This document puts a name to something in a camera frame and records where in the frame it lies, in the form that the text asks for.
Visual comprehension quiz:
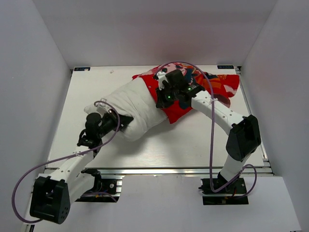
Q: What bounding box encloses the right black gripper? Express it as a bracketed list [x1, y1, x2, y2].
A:
[154, 83, 178, 110]

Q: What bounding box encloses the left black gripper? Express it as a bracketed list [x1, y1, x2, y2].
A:
[97, 108, 133, 139]

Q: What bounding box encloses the white pillow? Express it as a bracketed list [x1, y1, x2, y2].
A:
[84, 76, 169, 142]

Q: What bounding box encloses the red pink patterned pillowcase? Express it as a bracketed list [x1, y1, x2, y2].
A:
[132, 61, 240, 124]

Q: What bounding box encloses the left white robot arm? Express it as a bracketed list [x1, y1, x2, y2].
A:
[29, 110, 133, 224]

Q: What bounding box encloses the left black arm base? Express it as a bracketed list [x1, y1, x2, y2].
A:
[76, 178, 122, 203]

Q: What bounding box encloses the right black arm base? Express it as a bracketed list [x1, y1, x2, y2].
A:
[198, 178, 249, 205]

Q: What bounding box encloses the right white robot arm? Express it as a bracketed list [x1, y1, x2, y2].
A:
[154, 70, 261, 193]

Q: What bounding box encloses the right blue table label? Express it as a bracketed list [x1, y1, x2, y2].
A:
[217, 65, 234, 69]

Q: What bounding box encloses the blue table label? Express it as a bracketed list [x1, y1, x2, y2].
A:
[74, 67, 90, 72]
[217, 65, 234, 69]

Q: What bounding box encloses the left blue table label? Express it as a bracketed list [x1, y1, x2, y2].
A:
[74, 67, 90, 72]

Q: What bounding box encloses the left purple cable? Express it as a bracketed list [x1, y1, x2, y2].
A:
[11, 101, 121, 224]

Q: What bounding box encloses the purple cable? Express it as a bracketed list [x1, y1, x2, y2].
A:
[155, 60, 258, 194]
[11, 101, 121, 224]

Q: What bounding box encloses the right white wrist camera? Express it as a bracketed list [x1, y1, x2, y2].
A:
[154, 71, 168, 90]

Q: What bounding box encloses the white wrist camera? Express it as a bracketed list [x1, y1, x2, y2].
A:
[96, 98, 112, 116]
[154, 71, 168, 90]

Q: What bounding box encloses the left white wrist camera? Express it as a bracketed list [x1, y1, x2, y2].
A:
[96, 98, 112, 116]

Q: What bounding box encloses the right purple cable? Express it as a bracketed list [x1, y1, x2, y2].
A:
[155, 60, 258, 194]

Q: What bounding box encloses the aluminium front rail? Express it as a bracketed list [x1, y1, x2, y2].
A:
[44, 166, 273, 176]

